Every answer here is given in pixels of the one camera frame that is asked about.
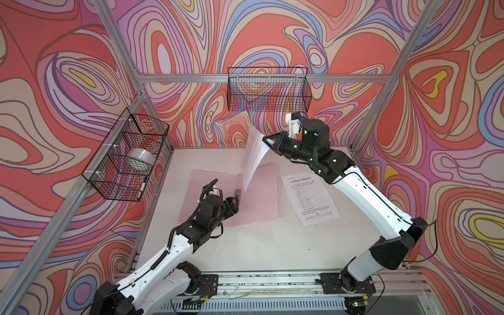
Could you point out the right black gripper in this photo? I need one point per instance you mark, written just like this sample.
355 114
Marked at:
280 139

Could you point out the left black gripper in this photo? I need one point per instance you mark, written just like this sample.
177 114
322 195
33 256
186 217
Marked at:
230 207

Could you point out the printed english text sheet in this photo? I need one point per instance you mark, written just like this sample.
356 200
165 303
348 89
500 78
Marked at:
255 151

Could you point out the pink file folder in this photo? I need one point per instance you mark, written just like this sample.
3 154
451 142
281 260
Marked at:
258 203

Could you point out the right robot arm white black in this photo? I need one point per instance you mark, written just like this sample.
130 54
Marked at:
399 231

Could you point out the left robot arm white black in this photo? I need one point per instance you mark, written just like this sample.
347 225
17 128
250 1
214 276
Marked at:
168 273

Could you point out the metal folder clip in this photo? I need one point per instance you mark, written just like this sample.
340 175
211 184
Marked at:
237 194

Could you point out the printed list sheet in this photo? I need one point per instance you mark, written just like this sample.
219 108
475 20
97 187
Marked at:
310 199

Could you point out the white tape roll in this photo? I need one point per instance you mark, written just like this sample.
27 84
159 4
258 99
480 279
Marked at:
140 160

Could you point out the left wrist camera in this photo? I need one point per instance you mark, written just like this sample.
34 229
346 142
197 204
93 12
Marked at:
215 192

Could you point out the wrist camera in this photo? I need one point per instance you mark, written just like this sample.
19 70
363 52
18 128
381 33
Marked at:
294 121
215 192

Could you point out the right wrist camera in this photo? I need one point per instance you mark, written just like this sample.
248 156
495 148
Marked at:
294 121

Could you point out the black wire basket back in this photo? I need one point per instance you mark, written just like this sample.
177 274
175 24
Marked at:
268 89

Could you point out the black wire basket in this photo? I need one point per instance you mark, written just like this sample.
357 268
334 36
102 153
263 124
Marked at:
268 89
109 175

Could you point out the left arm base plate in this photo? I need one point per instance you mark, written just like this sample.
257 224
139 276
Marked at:
204 286

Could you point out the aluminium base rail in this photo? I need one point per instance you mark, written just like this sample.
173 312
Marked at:
397 292

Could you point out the black wire basket left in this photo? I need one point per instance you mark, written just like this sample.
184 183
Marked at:
109 175

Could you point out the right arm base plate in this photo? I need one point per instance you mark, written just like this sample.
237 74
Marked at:
335 283

